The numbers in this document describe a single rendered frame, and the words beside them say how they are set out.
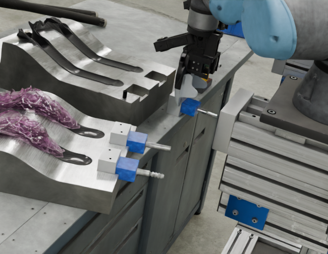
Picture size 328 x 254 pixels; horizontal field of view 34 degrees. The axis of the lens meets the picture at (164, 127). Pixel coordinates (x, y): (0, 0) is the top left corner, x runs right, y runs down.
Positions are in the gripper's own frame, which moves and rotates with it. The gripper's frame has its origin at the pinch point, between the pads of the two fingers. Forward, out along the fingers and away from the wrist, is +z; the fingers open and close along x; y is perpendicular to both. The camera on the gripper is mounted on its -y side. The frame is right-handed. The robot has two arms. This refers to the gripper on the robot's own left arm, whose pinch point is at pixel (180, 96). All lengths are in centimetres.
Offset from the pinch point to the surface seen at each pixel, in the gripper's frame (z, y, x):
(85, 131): -0.5, -9.7, -31.5
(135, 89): -3.1, -8.5, -10.1
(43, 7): -3, -60, 22
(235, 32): 81, -65, 301
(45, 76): -3.2, -29.0, -19.6
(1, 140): -5, -17, -51
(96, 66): -3.7, -22.3, -6.7
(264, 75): 85, -22, 238
